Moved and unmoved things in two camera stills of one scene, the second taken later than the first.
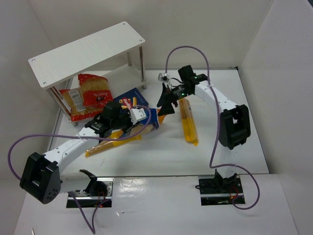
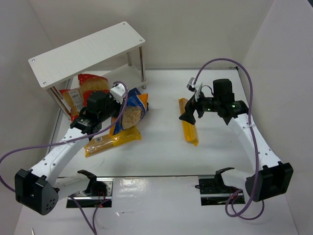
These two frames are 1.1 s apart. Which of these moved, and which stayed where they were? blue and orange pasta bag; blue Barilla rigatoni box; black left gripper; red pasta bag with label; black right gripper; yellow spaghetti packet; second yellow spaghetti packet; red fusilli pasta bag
Moved: black left gripper; blue and orange pasta bag; black right gripper
Stayed: yellow spaghetti packet; second yellow spaghetti packet; blue Barilla rigatoni box; red pasta bag with label; red fusilli pasta bag
